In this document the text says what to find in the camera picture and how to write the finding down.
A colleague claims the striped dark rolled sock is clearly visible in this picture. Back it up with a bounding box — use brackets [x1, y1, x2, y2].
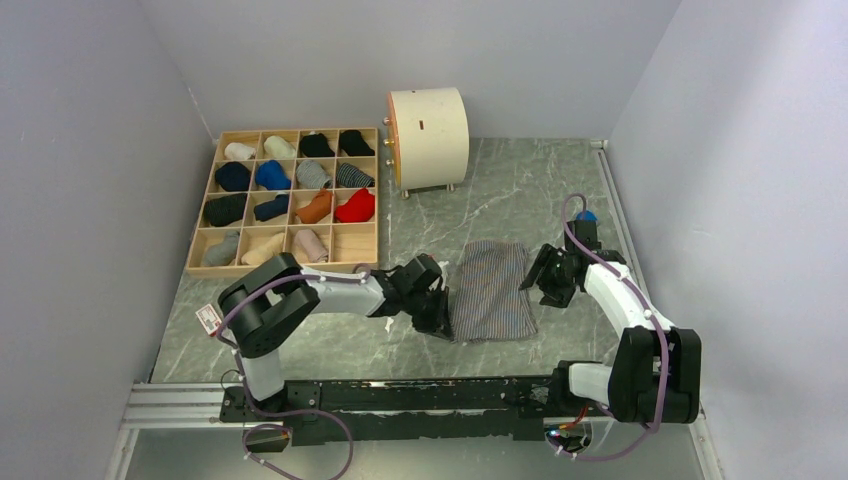
[336, 162, 376, 188]

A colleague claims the orange rolled sock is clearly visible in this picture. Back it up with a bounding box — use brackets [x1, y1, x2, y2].
[295, 189, 333, 224]

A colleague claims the aluminium frame rail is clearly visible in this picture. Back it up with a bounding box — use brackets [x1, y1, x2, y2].
[122, 383, 724, 479]

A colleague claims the white rolled sock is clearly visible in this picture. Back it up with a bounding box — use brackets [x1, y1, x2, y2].
[224, 142, 257, 161]

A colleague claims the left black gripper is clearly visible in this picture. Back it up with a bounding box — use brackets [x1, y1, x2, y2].
[403, 285, 454, 342]

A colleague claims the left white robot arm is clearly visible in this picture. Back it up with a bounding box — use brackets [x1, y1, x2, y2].
[216, 253, 454, 420]

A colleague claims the grey striped underwear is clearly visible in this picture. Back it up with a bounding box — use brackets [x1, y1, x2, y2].
[450, 240, 537, 343]

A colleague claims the black ribbed rolled sock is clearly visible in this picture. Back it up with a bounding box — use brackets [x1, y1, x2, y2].
[202, 192, 248, 227]

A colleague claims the pink beige underwear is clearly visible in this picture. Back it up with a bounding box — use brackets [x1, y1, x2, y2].
[295, 229, 329, 263]

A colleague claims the cream rolled sock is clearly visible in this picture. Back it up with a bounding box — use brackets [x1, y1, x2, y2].
[263, 135, 297, 160]

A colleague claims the cream cylindrical drum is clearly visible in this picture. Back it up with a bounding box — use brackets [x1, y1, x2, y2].
[383, 87, 470, 199]

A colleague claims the blue small object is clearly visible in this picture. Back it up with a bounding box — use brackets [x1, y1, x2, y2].
[575, 210, 598, 222]

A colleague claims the wooden compartment tray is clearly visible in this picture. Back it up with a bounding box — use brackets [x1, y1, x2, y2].
[185, 127, 380, 278]

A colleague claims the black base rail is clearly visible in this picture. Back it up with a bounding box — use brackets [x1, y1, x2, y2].
[218, 376, 614, 446]

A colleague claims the red white small card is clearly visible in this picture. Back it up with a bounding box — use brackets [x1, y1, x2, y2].
[194, 303, 223, 337]

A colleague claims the black rolled sock right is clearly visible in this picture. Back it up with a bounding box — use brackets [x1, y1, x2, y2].
[338, 130, 375, 157]

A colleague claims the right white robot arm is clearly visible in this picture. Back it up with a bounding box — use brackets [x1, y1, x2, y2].
[520, 219, 702, 427]

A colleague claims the red rolled sock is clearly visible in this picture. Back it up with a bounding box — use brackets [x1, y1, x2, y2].
[334, 188, 376, 223]

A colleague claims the light grey rolled sock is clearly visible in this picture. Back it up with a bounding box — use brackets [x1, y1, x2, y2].
[201, 231, 240, 267]

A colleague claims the dark navy rolled sock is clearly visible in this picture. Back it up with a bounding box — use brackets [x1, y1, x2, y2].
[253, 194, 289, 222]

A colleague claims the blue rolled sock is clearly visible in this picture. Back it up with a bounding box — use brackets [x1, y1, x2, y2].
[255, 160, 292, 191]

